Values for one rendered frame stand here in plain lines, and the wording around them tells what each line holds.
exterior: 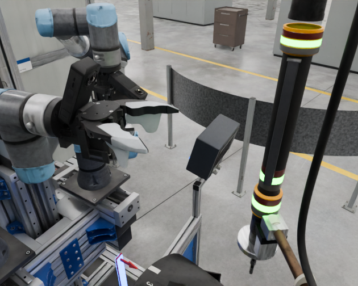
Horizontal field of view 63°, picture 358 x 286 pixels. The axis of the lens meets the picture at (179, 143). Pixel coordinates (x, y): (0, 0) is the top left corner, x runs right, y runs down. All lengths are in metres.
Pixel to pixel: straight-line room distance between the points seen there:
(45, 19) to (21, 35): 1.32
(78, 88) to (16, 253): 0.82
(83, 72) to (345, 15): 6.29
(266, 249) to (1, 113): 0.50
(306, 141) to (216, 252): 1.11
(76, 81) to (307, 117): 2.09
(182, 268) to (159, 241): 1.58
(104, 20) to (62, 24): 0.16
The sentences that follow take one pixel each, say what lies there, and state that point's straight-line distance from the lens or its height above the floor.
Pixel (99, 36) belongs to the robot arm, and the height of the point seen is 1.71.
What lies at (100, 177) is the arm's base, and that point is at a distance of 1.31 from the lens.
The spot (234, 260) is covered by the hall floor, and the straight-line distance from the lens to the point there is 2.36.
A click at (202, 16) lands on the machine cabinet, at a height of 0.29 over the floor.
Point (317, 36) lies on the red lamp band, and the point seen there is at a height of 1.81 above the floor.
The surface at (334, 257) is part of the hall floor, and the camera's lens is 2.61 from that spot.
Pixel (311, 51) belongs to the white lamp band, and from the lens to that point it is 0.37.
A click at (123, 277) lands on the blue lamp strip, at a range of 0.95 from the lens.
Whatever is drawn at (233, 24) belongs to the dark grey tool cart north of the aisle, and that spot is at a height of 0.62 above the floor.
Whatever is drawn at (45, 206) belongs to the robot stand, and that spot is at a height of 1.03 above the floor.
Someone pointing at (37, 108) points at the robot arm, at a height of 1.67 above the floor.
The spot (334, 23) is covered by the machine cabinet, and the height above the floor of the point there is 0.84.
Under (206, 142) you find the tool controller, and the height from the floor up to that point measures 1.24.
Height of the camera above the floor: 1.88
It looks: 32 degrees down
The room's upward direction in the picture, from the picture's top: straight up
